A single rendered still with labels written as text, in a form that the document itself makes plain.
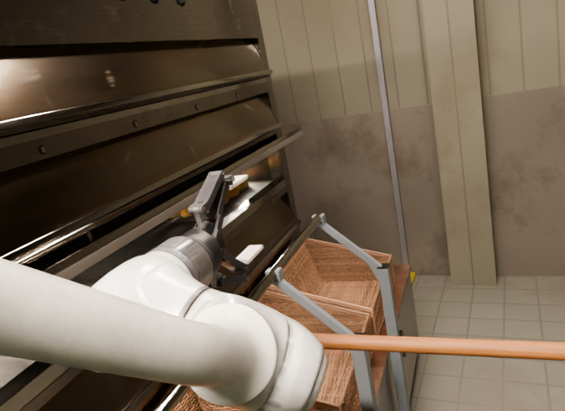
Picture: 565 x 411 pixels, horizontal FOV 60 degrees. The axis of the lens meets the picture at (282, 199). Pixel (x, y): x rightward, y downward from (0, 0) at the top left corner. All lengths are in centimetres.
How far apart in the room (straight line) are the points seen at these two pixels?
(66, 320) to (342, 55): 344
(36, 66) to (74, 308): 103
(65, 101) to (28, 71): 10
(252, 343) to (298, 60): 341
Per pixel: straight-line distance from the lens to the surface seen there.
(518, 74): 356
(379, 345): 99
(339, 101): 374
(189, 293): 58
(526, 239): 382
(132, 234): 126
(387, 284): 191
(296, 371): 53
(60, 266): 110
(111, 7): 160
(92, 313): 38
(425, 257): 393
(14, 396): 125
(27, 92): 129
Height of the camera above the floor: 173
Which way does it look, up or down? 15 degrees down
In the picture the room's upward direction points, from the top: 11 degrees counter-clockwise
